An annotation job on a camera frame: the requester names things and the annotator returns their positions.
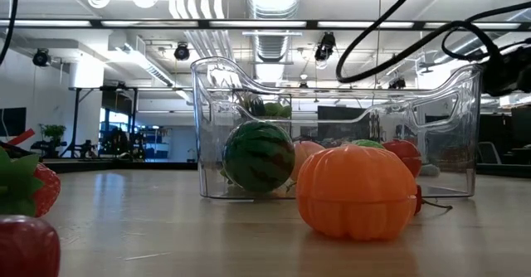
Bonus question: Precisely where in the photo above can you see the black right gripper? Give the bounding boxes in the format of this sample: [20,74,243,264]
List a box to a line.
[480,37,531,99]

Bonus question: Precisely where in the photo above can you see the background potted plant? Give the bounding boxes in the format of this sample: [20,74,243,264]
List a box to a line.
[39,123,67,158]

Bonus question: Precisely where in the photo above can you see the black overhead camera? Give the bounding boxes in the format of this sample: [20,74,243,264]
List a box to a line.
[314,31,337,62]

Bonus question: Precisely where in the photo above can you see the green toy mango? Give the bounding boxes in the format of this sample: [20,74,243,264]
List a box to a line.
[351,138,387,151]

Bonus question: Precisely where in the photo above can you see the background chair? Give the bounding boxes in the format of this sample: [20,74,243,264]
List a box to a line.
[475,140,504,166]

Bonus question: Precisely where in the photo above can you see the silver ventilation duct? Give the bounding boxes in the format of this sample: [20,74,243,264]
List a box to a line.
[244,0,304,62]

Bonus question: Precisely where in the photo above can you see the red toy strawberry green leaves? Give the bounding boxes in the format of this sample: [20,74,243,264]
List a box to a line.
[0,145,62,219]

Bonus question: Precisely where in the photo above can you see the clear plastic container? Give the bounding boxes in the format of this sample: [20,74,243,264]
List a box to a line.
[190,56,485,202]

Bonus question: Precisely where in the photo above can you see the overhead beam with lights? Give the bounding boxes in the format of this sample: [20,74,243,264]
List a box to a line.
[0,17,531,32]

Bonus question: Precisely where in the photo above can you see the red toy apple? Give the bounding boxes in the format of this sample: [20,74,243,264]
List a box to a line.
[0,214,62,277]

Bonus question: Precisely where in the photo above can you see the green striped toy watermelon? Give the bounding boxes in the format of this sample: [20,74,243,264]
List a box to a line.
[221,119,297,195]

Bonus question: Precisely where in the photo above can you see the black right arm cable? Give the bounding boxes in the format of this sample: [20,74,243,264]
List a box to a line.
[334,0,531,85]

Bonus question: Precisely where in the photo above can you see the orange toy pumpkin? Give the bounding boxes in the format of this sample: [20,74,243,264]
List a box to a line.
[295,143,419,242]

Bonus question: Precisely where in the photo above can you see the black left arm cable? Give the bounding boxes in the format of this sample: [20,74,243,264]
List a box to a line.
[0,0,21,67]

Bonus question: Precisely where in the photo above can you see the pink toy peach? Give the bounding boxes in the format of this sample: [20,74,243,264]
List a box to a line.
[290,139,327,182]

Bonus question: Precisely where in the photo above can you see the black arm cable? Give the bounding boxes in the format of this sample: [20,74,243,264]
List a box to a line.
[334,0,531,85]
[0,0,21,67]

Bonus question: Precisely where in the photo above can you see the red toy tomato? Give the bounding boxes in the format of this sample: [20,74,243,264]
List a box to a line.
[380,138,424,179]

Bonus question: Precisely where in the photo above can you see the red toy cherry pair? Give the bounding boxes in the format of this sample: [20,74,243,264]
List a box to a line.
[413,183,454,216]

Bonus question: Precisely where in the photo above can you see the black wall screen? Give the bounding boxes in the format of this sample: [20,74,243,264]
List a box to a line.
[0,106,27,138]

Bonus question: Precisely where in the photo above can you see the black background table frame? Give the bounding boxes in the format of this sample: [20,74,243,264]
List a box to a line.
[68,85,140,160]

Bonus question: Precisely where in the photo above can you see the black background monitor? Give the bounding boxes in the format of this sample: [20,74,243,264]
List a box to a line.
[316,104,371,142]

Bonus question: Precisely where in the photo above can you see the red background object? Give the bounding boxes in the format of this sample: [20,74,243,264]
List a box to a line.
[7,128,37,147]

